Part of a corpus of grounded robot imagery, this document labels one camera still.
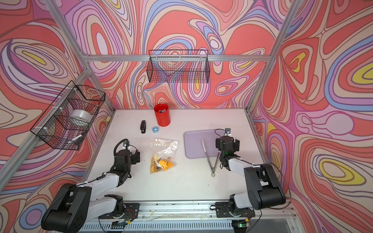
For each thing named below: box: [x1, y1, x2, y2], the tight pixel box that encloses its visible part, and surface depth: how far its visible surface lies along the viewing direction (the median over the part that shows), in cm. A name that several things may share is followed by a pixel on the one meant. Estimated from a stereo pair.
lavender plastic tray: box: [183, 129, 221, 159], surface depth 100 cm
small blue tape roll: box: [152, 126, 160, 134], surface depth 109 cm
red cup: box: [153, 103, 171, 128], surface depth 106 cm
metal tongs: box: [202, 139, 221, 178], surface depth 90 cm
